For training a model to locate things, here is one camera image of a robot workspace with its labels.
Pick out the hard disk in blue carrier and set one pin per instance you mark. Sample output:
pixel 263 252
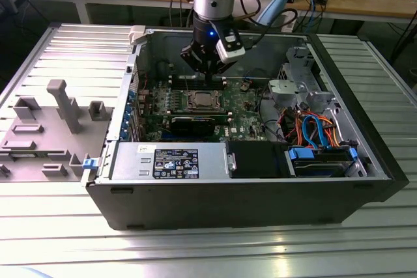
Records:
pixel 304 154

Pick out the green motherboard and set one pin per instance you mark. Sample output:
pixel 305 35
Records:
pixel 242 123

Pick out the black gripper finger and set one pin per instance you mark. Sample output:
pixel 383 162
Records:
pixel 221 67
pixel 195 58

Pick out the metal locking lever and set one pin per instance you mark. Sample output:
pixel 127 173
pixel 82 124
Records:
pixel 186 81

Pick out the silver metal drive cage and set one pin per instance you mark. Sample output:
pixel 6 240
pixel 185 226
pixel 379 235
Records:
pixel 286 90

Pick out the black graphics card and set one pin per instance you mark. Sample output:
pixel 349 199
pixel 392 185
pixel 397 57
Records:
pixel 192 127

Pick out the grey case latch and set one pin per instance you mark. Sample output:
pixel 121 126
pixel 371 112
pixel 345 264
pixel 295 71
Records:
pixel 137 34

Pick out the silver green CPU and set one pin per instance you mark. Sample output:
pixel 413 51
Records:
pixel 206 100

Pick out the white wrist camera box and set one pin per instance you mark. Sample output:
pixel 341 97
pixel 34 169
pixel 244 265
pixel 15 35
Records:
pixel 231 53

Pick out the black PC case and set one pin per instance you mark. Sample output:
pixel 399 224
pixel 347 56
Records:
pixel 228 203

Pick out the black RAM slot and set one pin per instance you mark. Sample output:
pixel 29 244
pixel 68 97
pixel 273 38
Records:
pixel 179 88
pixel 159 114
pixel 179 82
pixel 159 111
pixel 179 79
pixel 179 85

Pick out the white label sheet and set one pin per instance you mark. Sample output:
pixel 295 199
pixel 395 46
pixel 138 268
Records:
pixel 291 27

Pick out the blue expansion slot clip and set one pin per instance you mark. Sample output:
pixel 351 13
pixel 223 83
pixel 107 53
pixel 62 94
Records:
pixel 123 134
pixel 128 109
pixel 132 95
pixel 125 125

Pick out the grey parts rack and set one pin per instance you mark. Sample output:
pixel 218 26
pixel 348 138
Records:
pixel 49 161

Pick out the silver power supply unit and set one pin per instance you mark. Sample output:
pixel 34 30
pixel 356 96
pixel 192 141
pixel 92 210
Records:
pixel 130 164

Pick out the blue case latch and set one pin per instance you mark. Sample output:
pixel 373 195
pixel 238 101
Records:
pixel 90 164

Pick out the round coin battery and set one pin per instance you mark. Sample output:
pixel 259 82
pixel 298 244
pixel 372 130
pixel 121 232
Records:
pixel 245 88

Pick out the black plastic shroud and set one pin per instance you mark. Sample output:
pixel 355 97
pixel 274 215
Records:
pixel 257 161

